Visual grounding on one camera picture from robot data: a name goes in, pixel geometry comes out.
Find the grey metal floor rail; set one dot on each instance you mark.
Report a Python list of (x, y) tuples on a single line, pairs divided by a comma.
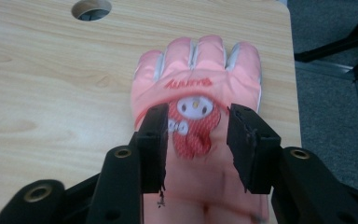
[(323, 68)]

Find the pink padded glove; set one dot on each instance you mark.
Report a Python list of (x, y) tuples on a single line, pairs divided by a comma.
[(199, 71)]

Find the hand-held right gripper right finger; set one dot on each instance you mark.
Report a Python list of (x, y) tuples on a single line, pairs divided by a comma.
[(254, 155)]

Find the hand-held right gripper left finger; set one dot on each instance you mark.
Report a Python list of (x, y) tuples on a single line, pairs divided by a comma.
[(152, 149)]

